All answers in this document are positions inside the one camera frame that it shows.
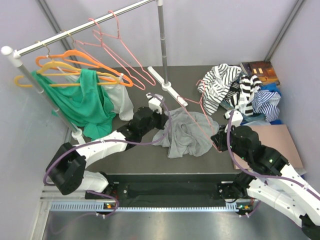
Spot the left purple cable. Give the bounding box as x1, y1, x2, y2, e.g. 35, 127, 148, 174
42, 92, 172, 186

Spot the green tank top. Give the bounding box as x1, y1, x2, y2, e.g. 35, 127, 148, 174
31, 69, 116, 140

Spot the pink wire hanger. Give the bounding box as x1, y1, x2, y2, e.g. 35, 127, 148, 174
75, 18, 132, 80
176, 79, 221, 153
92, 10, 157, 90

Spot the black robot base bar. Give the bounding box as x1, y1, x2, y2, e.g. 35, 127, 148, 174
84, 173, 248, 208

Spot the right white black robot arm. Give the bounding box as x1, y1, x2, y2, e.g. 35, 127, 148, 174
211, 126, 320, 240

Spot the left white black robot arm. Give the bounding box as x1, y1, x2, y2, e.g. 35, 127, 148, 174
46, 107, 169, 199

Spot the white garment on hanger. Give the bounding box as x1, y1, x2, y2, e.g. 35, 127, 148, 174
61, 70, 133, 124

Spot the blue garment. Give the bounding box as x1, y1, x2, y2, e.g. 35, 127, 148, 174
260, 82, 282, 96

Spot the yellow plastic hanger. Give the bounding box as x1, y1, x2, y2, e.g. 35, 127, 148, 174
13, 41, 121, 88

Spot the grey tank top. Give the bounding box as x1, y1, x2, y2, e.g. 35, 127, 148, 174
152, 107, 219, 159

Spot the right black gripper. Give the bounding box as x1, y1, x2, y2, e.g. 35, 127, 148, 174
211, 122, 250, 162

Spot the pink cardboard sheet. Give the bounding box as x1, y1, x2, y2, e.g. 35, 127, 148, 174
244, 124, 305, 175

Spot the grey slotted cable duct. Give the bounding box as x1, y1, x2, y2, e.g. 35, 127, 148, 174
50, 201, 240, 213

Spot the black white striped shirt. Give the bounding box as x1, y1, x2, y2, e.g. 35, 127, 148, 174
197, 63, 242, 116

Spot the bold black white striped garment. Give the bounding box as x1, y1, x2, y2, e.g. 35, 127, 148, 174
224, 75, 262, 116

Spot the silver clothes rack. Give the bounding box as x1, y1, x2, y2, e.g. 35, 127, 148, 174
0, 0, 189, 146

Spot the book with dark cover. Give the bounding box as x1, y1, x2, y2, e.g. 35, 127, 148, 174
240, 61, 280, 86

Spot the orange plastic hanger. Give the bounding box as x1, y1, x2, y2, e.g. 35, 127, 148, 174
44, 33, 134, 87

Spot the blue white striped shirt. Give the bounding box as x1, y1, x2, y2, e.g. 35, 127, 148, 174
252, 90, 281, 122

